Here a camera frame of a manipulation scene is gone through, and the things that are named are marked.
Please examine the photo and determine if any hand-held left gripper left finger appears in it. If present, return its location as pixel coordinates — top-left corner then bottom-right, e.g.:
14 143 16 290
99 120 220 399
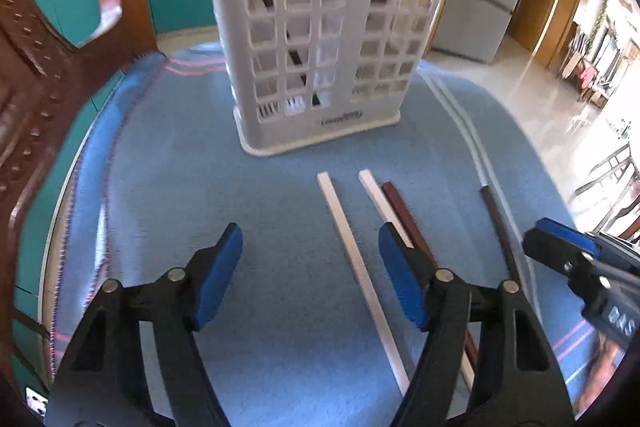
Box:
44 223 244 427

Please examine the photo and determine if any green leaf garland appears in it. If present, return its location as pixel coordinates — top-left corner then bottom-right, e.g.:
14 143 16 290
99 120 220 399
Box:
592 0 614 54

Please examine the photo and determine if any carved wooden chair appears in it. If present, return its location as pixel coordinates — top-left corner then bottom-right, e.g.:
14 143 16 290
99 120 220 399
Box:
0 0 167 408

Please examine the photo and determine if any clothes rack with clothes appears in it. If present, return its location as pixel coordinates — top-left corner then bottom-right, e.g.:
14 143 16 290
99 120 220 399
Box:
564 22 632 108

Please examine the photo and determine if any metal folding chair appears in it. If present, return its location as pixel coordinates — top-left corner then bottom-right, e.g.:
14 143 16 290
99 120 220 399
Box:
574 146 640 234

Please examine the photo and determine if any white plastic utensil basket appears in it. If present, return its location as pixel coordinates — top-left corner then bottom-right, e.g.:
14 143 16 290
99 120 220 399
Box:
197 0 461 158

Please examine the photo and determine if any white chopstick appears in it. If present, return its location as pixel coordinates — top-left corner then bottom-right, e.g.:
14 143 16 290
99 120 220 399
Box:
316 172 411 399
358 169 477 392

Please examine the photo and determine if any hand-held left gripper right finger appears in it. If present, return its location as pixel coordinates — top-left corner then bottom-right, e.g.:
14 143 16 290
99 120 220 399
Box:
378 221 576 427

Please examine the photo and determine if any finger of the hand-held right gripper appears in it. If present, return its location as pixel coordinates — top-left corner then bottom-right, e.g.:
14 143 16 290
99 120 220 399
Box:
522 217 601 284

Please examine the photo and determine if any dark brown chopstick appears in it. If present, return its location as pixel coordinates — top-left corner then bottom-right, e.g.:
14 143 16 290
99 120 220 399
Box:
478 186 525 285

